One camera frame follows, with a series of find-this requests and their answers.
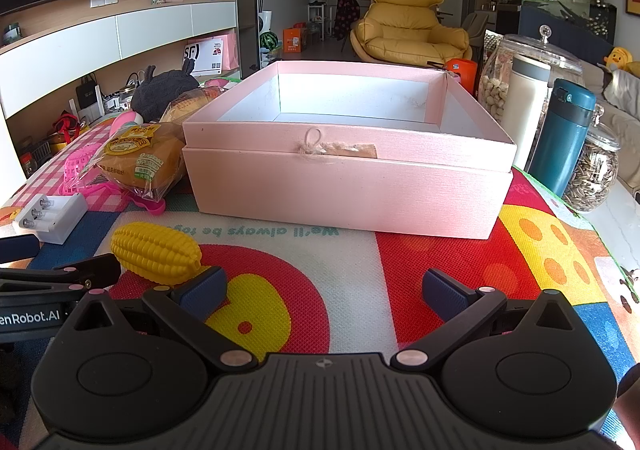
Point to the glass fish tank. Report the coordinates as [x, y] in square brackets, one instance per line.
[565, 15]

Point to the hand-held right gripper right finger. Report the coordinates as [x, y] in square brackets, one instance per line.
[445, 294]

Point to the glass jar of sunflower seeds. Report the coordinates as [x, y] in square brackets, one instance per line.
[592, 175]

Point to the glass jar of peanuts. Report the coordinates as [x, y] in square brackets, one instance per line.
[492, 80]

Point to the yellow duck toy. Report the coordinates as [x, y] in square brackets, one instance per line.
[618, 58]

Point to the black plush toy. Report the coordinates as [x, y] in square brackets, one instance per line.
[162, 92]

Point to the white and pink paper bag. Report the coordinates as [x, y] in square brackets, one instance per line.
[210, 55]

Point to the black router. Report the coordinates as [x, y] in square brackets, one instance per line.
[87, 92]

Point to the white battery charger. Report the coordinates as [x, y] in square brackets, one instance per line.
[50, 217]

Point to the pink plastic toy scoop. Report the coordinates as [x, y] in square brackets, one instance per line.
[145, 206]

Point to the packaged brown bread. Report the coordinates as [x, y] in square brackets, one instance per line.
[192, 105]

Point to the colourful play mat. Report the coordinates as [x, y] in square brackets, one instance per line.
[350, 270]

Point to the yellow toy corn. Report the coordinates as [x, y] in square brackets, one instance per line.
[152, 252]

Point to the watermelon ball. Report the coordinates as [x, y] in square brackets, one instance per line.
[268, 40]

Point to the white thermos bottle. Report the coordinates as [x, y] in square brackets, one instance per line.
[525, 115]

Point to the pink round toy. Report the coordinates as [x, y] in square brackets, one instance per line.
[127, 122]

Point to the beige sofa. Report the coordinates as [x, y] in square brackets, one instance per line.
[625, 100]

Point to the orange cardboard box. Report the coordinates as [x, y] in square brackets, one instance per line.
[295, 40]

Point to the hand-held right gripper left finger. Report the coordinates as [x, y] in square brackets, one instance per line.
[202, 294]

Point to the pink checked cloth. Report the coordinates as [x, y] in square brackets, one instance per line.
[40, 175]

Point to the yellow armchair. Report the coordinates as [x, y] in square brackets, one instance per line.
[402, 20]

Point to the teal thermos bottle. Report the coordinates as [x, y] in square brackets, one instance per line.
[560, 140]

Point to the white stick vacuum cleaner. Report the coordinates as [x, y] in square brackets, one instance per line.
[265, 0]

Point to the dark floral cloth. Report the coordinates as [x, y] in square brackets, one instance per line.
[347, 15]

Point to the white wall shelf unit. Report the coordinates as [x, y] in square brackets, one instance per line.
[150, 27]

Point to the orange cup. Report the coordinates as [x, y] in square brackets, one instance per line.
[462, 75]

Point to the pink cardboard box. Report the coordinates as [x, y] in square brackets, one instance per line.
[350, 195]

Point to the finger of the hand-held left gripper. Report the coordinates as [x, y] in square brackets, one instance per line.
[17, 248]
[60, 277]

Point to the packaged bread with yellow label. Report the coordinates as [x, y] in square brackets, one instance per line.
[137, 160]

